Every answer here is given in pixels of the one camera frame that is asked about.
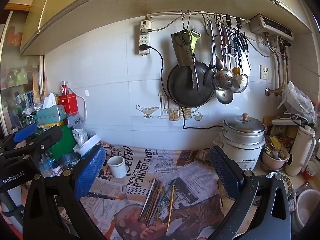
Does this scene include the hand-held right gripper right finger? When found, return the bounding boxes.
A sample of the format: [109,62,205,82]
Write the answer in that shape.
[209,145,292,240]

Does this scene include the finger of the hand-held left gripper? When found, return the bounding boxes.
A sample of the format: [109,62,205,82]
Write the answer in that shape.
[2,125,63,160]
[0,123,38,155]

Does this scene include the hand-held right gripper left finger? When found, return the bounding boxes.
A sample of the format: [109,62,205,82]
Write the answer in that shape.
[22,145,107,240]

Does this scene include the white cup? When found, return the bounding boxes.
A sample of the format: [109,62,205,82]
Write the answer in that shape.
[107,156,125,178]

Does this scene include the bunch of colourful chopsticks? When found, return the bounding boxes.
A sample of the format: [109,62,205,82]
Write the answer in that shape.
[138,178,177,232]

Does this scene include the bundle of assorted utensils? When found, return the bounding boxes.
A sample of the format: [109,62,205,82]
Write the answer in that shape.
[265,135,288,159]

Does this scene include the yellow flat box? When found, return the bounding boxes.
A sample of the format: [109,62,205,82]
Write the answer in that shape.
[40,121,64,128]

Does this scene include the green container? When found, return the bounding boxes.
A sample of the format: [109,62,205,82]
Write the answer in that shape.
[49,125,75,162]

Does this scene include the teal tissue box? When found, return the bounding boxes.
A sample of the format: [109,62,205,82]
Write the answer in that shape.
[37,93,68,126]

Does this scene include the white perforated plastic basket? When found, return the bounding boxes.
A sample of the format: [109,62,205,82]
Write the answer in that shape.
[73,134,102,157]

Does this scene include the white rice cooker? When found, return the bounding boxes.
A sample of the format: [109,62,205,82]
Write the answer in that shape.
[219,127,266,171]

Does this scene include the white printed packet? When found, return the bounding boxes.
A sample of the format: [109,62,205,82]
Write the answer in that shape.
[72,128,88,145]

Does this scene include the clear printed plastic bag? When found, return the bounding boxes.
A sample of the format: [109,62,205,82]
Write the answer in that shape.
[67,114,87,128]

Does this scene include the small white bottle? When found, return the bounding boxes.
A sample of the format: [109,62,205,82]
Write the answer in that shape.
[51,164,63,177]

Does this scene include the newspaper print tablecloth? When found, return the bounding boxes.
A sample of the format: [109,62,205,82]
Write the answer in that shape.
[57,141,263,240]

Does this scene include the red tin box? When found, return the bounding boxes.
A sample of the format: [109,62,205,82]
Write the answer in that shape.
[58,93,78,114]

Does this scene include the metal rice cooker lid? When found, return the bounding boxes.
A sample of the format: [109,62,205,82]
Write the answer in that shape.
[223,113,265,134]

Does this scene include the glass door cabinet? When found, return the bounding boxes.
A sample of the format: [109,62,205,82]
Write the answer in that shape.
[0,10,45,135]

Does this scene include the patterned plate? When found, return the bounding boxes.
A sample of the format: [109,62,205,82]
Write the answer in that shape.
[265,172,293,198]

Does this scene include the white thermos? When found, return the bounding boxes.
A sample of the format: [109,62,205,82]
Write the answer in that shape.
[285,125,316,177]

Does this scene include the white pot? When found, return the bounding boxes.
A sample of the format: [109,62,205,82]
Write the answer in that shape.
[291,189,320,233]

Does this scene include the mesh strainer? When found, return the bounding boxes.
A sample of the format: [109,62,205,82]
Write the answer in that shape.
[230,74,249,93]

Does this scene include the metal slotted skimmer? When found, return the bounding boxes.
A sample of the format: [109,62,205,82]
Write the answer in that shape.
[212,24,234,90]

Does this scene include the black frying pan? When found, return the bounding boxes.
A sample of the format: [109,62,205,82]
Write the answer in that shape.
[167,60,217,108]

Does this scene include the white plastic bag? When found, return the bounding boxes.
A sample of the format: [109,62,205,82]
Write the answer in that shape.
[277,80,317,124]

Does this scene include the metal peeler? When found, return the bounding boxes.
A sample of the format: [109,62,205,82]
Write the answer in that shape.
[224,45,238,58]

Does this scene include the metal cleaver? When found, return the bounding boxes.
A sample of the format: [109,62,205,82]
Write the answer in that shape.
[171,31,200,91]

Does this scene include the black kitchen shears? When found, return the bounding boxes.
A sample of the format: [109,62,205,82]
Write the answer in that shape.
[234,29,252,70]

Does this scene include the green peeler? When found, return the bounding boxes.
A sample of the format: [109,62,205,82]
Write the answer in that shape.
[189,29,201,53]

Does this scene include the white power strip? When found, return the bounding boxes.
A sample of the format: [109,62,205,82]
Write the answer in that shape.
[138,20,152,55]

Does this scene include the beige water heater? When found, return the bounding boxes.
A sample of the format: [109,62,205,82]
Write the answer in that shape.
[249,13,294,41]

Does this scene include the yellow hose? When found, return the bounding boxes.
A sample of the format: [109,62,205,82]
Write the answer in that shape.
[269,51,288,97]

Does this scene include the black power cord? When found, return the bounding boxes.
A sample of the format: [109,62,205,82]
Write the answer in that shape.
[139,44,224,130]

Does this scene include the black handled scissors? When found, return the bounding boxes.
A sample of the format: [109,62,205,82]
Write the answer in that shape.
[174,30,197,64]

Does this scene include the grey plug cable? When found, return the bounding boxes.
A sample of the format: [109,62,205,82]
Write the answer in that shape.
[141,10,208,34]

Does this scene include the metal hanging rail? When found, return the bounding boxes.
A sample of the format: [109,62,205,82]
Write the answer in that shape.
[147,11,250,23]

